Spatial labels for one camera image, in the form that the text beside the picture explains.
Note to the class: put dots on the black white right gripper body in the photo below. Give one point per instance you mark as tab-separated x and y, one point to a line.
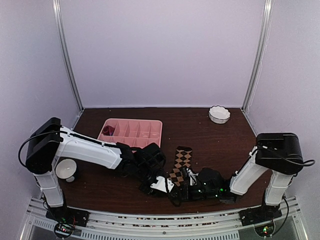
198	196

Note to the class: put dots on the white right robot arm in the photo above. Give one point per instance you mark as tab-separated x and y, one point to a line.
278	152

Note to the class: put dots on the brown checkered sock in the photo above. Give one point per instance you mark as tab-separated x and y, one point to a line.
182	161

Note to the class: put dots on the white scalloped bowl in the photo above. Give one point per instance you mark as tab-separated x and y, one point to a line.
219	114

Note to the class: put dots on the pink divided plastic tray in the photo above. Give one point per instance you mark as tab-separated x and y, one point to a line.
133	132

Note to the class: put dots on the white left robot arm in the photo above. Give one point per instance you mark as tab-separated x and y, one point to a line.
53	141

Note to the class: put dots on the aluminium front frame rail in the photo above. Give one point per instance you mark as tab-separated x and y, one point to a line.
217	225

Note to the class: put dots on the magenta purple sock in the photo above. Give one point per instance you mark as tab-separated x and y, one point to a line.
108	130

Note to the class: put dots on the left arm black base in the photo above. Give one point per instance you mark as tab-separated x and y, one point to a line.
68	215

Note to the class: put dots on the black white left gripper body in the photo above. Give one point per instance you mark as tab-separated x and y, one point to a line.
152	185

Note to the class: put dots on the aluminium right corner post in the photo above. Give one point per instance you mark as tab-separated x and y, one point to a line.
261	47

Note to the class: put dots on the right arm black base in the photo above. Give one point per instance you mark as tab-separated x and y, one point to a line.
260	214

